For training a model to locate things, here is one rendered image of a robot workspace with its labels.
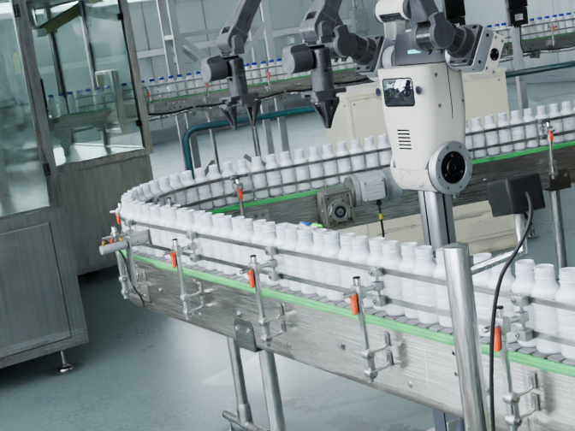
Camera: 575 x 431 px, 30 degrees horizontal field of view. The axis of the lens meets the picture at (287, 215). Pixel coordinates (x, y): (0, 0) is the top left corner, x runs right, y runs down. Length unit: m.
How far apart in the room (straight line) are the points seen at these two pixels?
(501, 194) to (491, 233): 5.78
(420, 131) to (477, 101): 3.87
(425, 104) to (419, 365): 1.02
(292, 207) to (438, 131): 1.27
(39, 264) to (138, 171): 2.41
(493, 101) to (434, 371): 4.85
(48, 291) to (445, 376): 3.75
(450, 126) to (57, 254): 3.06
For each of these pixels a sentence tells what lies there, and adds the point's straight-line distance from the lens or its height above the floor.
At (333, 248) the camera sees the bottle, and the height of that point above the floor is 1.13.
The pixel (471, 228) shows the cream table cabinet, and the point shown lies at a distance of 7.09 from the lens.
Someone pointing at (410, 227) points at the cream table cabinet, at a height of 0.27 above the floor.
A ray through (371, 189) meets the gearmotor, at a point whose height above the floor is 0.99.
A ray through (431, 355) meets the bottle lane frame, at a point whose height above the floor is 0.95.
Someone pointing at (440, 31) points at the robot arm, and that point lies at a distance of 2.96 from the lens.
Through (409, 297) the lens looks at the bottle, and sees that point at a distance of 2.37.
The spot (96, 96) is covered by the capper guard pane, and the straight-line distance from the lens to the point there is 7.91.
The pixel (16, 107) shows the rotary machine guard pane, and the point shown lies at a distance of 5.71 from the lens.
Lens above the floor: 1.68
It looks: 10 degrees down
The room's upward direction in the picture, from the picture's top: 9 degrees counter-clockwise
